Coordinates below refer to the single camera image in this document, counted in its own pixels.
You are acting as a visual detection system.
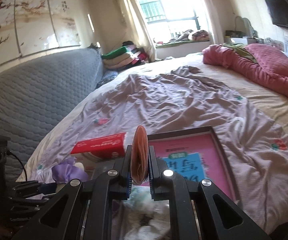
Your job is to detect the blossom tree wall mural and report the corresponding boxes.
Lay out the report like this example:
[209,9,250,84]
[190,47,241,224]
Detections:
[0,0,82,73]

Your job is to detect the pink quilt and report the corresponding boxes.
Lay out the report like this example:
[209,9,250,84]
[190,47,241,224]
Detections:
[202,43,288,103]

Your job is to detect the bedding on window seat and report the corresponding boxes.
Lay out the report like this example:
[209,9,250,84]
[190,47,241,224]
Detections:
[169,29,209,43]

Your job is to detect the purple satin scrunchie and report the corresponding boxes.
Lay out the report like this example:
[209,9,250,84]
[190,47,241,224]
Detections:
[51,161,88,184]

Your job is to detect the black television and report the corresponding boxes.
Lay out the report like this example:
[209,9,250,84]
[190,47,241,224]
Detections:
[265,0,288,32]

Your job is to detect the pink box with black frame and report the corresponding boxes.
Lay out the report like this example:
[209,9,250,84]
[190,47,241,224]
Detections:
[146,126,241,203]

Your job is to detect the dark blue patterned cloth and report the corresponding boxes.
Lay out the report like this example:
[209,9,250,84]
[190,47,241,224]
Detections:
[96,70,119,89]

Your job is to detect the lilac printed bedsheet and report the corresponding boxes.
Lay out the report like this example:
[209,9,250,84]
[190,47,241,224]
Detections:
[16,65,288,233]

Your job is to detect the pile of folded clothes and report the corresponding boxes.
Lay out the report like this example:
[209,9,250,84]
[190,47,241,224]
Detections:
[101,41,147,72]

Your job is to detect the cream curtain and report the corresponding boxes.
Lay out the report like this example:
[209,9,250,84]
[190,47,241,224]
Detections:
[195,0,231,47]
[115,0,157,62]

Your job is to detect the grey quilted headboard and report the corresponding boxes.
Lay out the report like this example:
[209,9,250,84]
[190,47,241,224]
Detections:
[0,47,104,173]

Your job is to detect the red and white tissue pack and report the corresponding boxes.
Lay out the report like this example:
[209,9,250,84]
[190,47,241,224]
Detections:
[70,132,127,178]

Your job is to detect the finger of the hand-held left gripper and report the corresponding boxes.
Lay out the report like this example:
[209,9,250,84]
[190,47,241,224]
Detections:
[9,194,54,207]
[14,180,59,194]

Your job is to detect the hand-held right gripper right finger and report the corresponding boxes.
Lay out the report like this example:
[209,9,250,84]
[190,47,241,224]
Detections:
[148,146,271,240]

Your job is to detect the bed with beige sheet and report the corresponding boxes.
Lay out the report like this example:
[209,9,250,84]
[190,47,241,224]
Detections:
[16,52,288,235]

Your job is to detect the green striped cloth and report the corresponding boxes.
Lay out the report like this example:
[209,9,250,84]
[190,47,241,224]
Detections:
[221,42,258,63]

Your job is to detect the window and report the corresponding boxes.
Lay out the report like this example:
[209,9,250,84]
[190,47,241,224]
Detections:
[134,0,199,38]

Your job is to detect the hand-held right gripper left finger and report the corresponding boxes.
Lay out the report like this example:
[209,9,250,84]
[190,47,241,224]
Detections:
[11,145,133,240]

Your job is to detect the black cable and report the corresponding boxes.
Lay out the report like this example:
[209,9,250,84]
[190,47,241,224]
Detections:
[6,150,29,182]

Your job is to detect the peach soft pad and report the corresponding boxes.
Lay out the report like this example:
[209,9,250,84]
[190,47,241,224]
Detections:
[130,125,149,185]

